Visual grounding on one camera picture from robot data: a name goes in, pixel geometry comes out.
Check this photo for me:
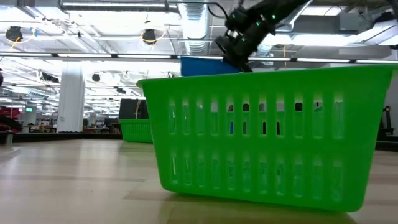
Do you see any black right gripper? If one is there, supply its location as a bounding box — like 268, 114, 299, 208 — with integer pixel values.
215, 27, 275, 73

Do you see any blue plastic basket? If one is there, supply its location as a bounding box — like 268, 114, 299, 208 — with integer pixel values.
180, 56, 242, 78

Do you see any large green plastic basket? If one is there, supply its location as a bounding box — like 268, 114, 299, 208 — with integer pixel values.
136, 63, 398, 213

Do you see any bright ceiling light panel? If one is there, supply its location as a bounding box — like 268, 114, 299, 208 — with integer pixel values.
292, 33, 343, 47

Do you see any black hanging ceiling reel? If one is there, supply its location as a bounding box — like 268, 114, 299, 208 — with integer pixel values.
142, 28, 157, 45
5, 26, 24, 42

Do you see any black monitor screen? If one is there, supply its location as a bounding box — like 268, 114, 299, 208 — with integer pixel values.
119, 98, 149, 121

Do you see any green plastic slotted basket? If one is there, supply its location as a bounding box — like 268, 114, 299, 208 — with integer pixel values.
119, 118, 154, 144

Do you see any black stand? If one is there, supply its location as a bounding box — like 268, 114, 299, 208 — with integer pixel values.
377, 105, 394, 142

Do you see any overhead light bar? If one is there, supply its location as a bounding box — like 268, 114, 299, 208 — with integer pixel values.
0, 52, 398, 65

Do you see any white square pillar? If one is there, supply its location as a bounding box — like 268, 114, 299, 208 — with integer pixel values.
57, 62, 86, 134

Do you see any red and black machine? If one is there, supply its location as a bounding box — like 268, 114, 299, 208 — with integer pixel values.
0, 107, 24, 133

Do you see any round silver ceiling duct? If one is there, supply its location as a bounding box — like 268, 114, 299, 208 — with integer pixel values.
178, 2, 213, 57

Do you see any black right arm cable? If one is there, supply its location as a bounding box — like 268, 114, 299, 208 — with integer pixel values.
206, 1, 231, 20

